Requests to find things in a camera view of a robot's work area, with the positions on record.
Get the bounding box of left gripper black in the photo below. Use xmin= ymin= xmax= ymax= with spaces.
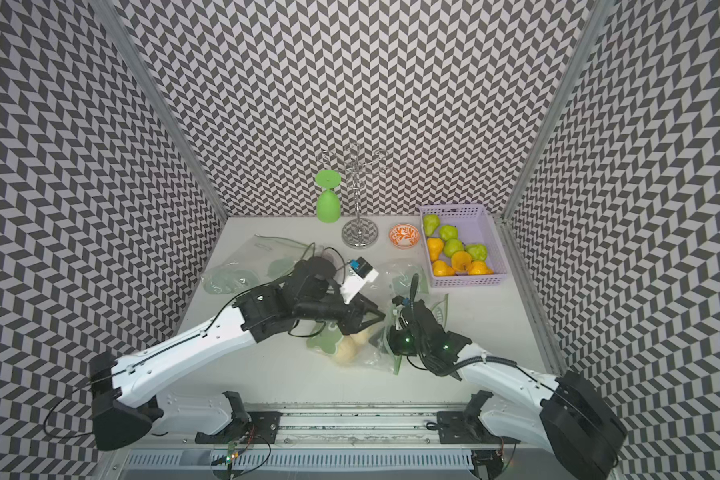
xmin=295 ymin=288 xmax=386 ymax=334

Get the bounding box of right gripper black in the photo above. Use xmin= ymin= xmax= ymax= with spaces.
xmin=367 ymin=326 xmax=429 ymax=356

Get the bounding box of zip bag with beige fruit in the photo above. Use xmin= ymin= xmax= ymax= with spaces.
xmin=306 ymin=322 xmax=402 ymax=375

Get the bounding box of zip bag with orange fruit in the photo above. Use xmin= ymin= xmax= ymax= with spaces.
xmin=367 ymin=259 xmax=449 ymax=327

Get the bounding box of yellow pear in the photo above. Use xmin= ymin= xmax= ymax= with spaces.
xmin=466 ymin=260 xmax=493 ymax=276
xmin=427 ymin=237 xmax=445 ymax=263
xmin=450 ymin=250 xmax=473 ymax=273
xmin=432 ymin=260 xmax=456 ymax=277

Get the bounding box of green pear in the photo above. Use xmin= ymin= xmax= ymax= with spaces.
xmin=422 ymin=214 xmax=441 ymax=237
xmin=465 ymin=244 xmax=488 ymax=262
xmin=439 ymin=224 xmax=459 ymax=242
xmin=443 ymin=238 xmax=464 ymax=258

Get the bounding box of zip bag with green pears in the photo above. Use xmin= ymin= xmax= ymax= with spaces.
xmin=201 ymin=235 xmax=314 ymax=295

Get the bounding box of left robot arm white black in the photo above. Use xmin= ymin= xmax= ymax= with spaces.
xmin=84 ymin=257 xmax=384 ymax=451

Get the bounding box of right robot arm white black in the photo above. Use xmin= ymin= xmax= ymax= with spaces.
xmin=388 ymin=280 xmax=627 ymax=479

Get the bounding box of chrome mug tree stand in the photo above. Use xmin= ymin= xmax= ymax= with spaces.
xmin=329 ymin=142 xmax=379 ymax=249

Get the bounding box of orange patterned small bowl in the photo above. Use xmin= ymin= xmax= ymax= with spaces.
xmin=388 ymin=223 xmax=421 ymax=249

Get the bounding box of green plastic goblet upside down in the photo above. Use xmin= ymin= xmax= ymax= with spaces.
xmin=315 ymin=169 xmax=341 ymax=223

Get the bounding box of purple plastic basket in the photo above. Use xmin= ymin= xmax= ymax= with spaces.
xmin=418 ymin=204 xmax=509 ymax=288

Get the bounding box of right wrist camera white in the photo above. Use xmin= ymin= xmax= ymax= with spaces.
xmin=392 ymin=295 xmax=414 ymax=330

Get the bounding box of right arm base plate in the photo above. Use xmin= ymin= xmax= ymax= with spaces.
xmin=435 ymin=411 xmax=502 ymax=446

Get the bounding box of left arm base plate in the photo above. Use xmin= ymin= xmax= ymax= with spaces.
xmin=214 ymin=411 xmax=282 ymax=444

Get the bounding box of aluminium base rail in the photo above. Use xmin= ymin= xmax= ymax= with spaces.
xmin=92 ymin=403 xmax=572 ymax=479

